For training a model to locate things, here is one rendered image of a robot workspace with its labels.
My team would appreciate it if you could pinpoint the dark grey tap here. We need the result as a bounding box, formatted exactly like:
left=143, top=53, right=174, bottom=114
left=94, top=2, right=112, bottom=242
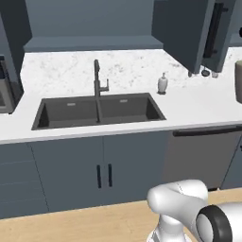
left=93, top=59, right=111, bottom=99

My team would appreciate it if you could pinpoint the dark grey double sink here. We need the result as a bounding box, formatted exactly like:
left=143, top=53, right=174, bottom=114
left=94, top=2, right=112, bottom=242
left=30, top=92, right=167, bottom=131

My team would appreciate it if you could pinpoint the white soap dispenser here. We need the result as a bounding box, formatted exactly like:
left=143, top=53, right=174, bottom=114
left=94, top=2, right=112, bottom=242
left=157, top=72, right=169, bottom=95

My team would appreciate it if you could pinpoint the grey dishwasher door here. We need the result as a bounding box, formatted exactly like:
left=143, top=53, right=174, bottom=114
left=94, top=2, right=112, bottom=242
left=162, top=125, right=242, bottom=191

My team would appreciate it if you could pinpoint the blue-grey drawer stack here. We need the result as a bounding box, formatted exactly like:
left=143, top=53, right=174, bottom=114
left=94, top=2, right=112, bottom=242
left=0, top=142, right=50, bottom=220

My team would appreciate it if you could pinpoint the blue-grey base cupboard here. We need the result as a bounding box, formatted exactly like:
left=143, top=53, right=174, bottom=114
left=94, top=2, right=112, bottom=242
left=219, top=134, right=242, bottom=191

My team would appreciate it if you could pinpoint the olive grey container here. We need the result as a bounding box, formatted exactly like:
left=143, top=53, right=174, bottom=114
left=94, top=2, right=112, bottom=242
left=233, top=60, right=242, bottom=105

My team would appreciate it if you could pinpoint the blue-grey tall cupboard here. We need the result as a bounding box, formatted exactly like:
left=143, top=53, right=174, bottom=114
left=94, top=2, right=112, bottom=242
left=0, top=0, right=33, bottom=110

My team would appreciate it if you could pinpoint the black cupboard door handle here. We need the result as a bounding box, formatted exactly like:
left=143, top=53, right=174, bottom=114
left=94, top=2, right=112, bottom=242
left=107, top=163, right=113, bottom=188
left=95, top=164, right=103, bottom=189

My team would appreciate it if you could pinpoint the black dishwasher handle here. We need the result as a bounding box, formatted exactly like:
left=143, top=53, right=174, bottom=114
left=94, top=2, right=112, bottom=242
left=172, top=125, right=242, bottom=138

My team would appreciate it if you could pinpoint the blue-grey wall cupboard run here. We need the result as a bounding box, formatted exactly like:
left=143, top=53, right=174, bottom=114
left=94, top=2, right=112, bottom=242
left=23, top=0, right=164, bottom=54

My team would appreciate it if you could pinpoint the blue-grey wall cupboard door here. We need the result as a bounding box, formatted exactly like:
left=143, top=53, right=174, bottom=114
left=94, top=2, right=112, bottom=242
left=201, top=0, right=237, bottom=73
left=151, top=0, right=216, bottom=75

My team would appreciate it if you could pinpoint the black wall cupboard handle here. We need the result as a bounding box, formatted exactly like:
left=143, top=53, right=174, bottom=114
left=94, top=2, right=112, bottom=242
left=202, top=2, right=230, bottom=60

